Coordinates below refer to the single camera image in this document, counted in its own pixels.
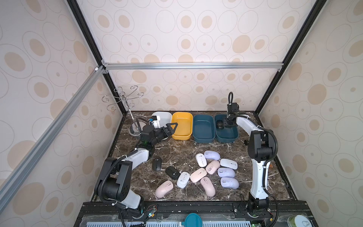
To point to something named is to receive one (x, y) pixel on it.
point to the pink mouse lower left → (163, 188)
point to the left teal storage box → (203, 128)
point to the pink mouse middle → (198, 174)
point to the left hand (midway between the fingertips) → (178, 125)
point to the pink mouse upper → (211, 167)
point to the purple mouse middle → (223, 172)
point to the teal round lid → (192, 220)
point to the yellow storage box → (184, 130)
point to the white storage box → (165, 117)
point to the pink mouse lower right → (208, 187)
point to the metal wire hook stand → (118, 96)
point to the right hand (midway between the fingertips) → (234, 122)
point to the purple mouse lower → (229, 182)
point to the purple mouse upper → (212, 154)
